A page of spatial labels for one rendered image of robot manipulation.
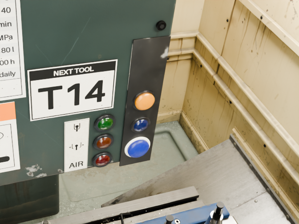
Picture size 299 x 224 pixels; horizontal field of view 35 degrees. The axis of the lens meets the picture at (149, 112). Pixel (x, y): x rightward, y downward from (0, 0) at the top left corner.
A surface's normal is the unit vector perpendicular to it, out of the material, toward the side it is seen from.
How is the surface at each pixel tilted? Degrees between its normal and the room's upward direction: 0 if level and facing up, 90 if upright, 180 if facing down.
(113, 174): 0
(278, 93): 90
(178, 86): 90
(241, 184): 24
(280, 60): 90
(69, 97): 90
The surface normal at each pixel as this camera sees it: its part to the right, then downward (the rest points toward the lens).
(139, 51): 0.37, 0.63
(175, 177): -0.29, -0.61
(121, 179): 0.11, -0.76
